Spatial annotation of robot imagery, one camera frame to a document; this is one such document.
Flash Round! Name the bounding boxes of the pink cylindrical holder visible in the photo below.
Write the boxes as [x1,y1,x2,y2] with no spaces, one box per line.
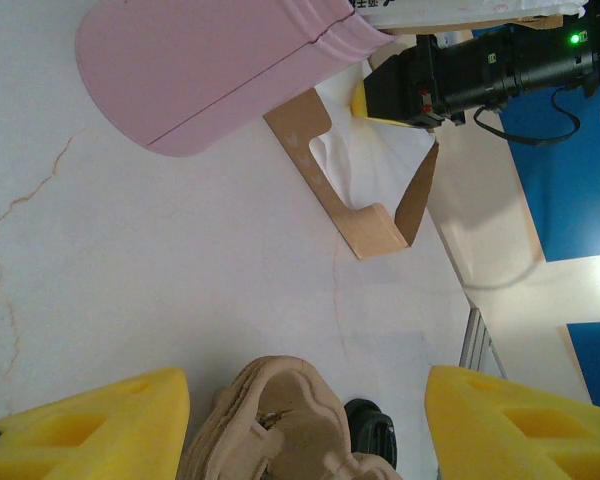
[74,0,404,159]

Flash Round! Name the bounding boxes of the brown cardboard napkin box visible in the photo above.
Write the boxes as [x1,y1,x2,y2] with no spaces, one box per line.
[262,13,565,261]

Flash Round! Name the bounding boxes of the white paper napkins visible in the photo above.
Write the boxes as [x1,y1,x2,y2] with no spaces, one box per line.
[309,0,586,214]

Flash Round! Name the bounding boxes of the black plastic cup lid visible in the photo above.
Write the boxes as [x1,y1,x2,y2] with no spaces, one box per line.
[343,397,399,471]

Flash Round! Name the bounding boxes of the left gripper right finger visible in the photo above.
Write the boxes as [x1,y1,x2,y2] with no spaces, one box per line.
[424,364,600,480]

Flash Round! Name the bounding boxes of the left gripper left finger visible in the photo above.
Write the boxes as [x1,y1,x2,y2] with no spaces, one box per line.
[0,367,190,480]

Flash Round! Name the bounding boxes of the aluminium side rail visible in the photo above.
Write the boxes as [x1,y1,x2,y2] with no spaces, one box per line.
[458,307,506,381]

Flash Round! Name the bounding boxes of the brown pulp carrier stack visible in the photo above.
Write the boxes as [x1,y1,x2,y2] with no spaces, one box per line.
[179,354,404,480]

